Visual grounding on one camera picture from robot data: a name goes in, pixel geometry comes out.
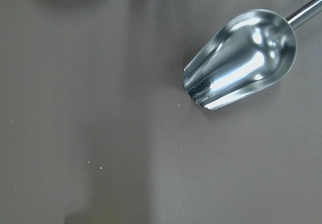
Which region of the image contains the steel metal scoop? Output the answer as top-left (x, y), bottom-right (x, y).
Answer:
top-left (183, 0), bottom-right (321, 110)

